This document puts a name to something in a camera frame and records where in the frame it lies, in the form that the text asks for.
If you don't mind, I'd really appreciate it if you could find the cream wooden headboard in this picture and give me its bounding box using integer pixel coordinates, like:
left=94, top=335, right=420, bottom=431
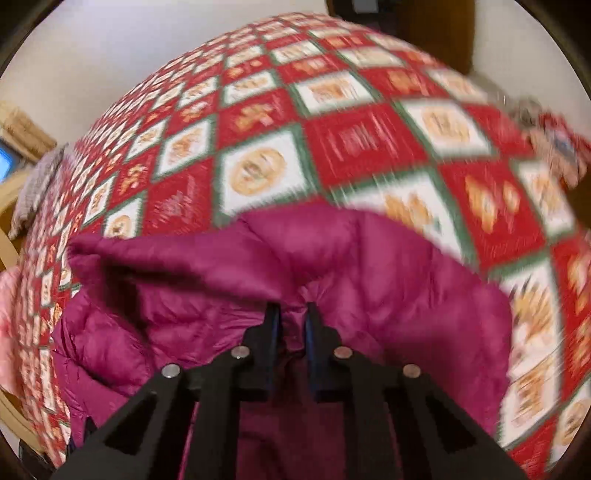
left=0, top=173, right=47, bottom=462

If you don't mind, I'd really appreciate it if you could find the grey striped pillow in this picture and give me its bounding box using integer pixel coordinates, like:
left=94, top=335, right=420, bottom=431
left=9, top=145, right=68, bottom=238

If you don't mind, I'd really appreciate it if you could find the beige curtain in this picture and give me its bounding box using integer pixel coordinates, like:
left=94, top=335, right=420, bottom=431
left=0, top=102, right=56, bottom=162

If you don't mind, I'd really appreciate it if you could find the red white printed blanket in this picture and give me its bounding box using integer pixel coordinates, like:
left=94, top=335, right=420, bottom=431
left=14, top=11, right=591, bottom=476

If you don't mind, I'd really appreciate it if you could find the pile of mixed clutter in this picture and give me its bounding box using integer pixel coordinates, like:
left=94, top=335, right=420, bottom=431
left=508, top=95, right=591, bottom=185

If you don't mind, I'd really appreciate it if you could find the brown wooden door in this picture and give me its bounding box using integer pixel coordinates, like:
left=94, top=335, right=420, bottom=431
left=397, top=0, right=476, bottom=75

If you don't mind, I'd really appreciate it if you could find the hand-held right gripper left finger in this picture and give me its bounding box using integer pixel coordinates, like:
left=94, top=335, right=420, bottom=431
left=48, top=302, right=282, bottom=480

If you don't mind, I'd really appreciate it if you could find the magenta puffer jacket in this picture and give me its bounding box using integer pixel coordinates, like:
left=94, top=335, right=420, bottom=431
left=51, top=203, right=515, bottom=480

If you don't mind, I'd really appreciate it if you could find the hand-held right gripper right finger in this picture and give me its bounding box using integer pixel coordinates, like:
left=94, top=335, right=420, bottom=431
left=306, top=301, right=529, bottom=480

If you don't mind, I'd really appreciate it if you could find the pink pillow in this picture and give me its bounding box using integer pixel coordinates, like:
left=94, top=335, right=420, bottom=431
left=0, top=268, right=28, bottom=398

